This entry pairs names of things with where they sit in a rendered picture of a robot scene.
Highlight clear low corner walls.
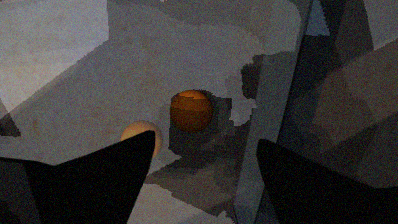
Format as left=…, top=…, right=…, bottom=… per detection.
left=233, top=0, right=310, bottom=224

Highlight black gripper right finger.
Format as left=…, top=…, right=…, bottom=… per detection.
left=256, top=139, right=398, bottom=224

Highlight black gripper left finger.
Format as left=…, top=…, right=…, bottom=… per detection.
left=0, top=130, right=155, bottom=224

